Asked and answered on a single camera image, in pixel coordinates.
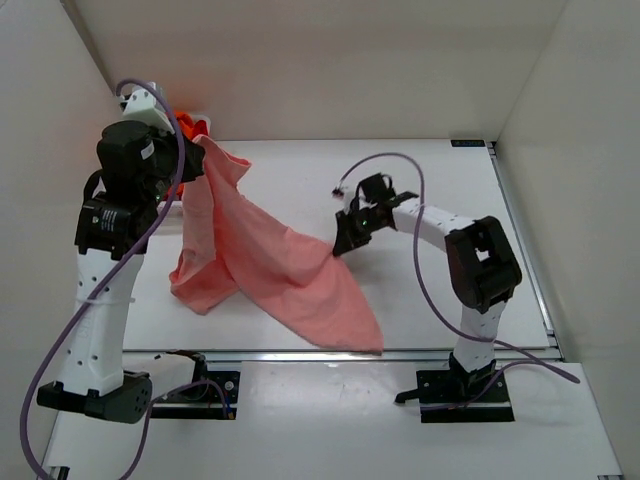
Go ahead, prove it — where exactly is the orange t shirt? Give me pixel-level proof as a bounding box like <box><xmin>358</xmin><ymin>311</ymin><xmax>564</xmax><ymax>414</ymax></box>
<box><xmin>175</xmin><ymin>111</ymin><xmax>196</xmax><ymax>200</ymax></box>

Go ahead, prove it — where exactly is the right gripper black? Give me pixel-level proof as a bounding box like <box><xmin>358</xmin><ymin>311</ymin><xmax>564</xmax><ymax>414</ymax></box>
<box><xmin>334</xmin><ymin>206</ymin><xmax>382</xmax><ymax>256</ymax></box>

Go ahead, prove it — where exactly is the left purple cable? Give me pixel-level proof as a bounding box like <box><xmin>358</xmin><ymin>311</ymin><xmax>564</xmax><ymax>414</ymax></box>
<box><xmin>19</xmin><ymin>78</ymin><xmax>236</xmax><ymax>480</ymax></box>

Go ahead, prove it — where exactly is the red t shirt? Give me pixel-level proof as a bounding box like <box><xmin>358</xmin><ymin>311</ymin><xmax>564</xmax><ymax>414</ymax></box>
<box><xmin>192</xmin><ymin>119</ymin><xmax>209</xmax><ymax>138</ymax></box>

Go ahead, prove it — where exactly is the blue table label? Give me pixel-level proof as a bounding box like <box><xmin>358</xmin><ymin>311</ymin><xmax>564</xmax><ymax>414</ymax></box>
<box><xmin>450</xmin><ymin>139</ymin><xmax>486</xmax><ymax>148</ymax></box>

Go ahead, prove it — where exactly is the pink t shirt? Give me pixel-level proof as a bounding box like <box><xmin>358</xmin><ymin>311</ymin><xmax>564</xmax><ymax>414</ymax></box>
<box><xmin>169</xmin><ymin>135</ymin><xmax>384</xmax><ymax>353</ymax></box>

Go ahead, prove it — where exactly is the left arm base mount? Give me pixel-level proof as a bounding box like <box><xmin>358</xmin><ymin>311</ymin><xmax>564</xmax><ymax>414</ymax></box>
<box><xmin>137</xmin><ymin>350</ymin><xmax>241</xmax><ymax>420</ymax></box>

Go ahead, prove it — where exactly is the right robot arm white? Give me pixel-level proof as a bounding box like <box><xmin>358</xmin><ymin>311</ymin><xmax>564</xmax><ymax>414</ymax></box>
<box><xmin>332</xmin><ymin>174</ymin><xmax>522</xmax><ymax>401</ymax></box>

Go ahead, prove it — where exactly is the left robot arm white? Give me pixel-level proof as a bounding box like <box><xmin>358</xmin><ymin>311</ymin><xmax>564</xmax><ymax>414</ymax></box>
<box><xmin>36</xmin><ymin>120</ymin><xmax>204</xmax><ymax>424</ymax></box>

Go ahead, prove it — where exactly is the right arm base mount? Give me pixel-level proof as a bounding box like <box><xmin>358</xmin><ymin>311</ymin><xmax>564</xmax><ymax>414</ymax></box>
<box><xmin>394</xmin><ymin>354</ymin><xmax>515</xmax><ymax>424</ymax></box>

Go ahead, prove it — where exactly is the white plastic basket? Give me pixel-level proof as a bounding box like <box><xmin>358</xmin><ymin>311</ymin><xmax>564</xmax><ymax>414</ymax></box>
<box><xmin>171</xmin><ymin>113</ymin><xmax>211</xmax><ymax>214</ymax></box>

